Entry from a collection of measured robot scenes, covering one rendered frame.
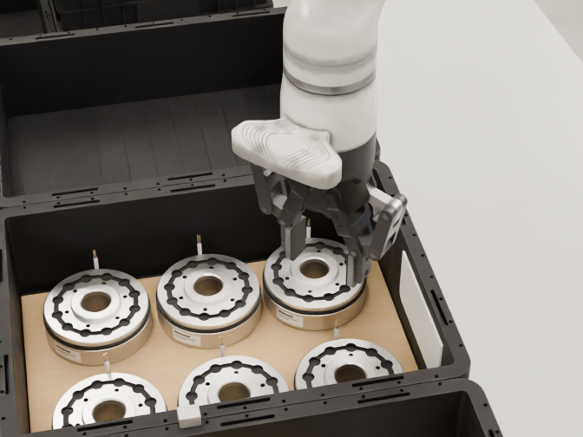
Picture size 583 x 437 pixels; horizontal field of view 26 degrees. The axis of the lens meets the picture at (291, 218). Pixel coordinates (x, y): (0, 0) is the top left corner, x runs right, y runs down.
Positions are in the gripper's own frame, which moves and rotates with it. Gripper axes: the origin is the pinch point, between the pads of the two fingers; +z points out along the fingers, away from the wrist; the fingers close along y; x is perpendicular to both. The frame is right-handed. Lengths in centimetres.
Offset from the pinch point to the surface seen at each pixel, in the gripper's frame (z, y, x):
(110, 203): 7.1, 25.4, -1.4
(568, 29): 100, 47, -194
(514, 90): 30, 12, -70
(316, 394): 7.2, -4.4, 8.4
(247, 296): 14.2, 11.0, -3.8
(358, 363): 13.4, -2.9, -1.5
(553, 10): 100, 53, -200
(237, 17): 7.0, 33.9, -35.4
